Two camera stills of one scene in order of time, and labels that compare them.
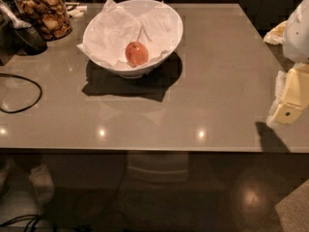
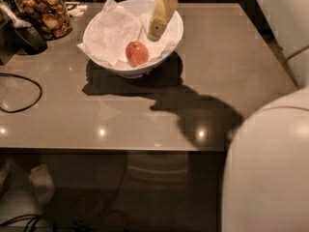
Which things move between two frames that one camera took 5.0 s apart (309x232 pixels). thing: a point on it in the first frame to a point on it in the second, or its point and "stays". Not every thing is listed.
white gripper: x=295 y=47 to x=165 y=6
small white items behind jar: x=76 y=12 stays
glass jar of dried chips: x=43 y=8 stays
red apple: x=136 y=53 stays
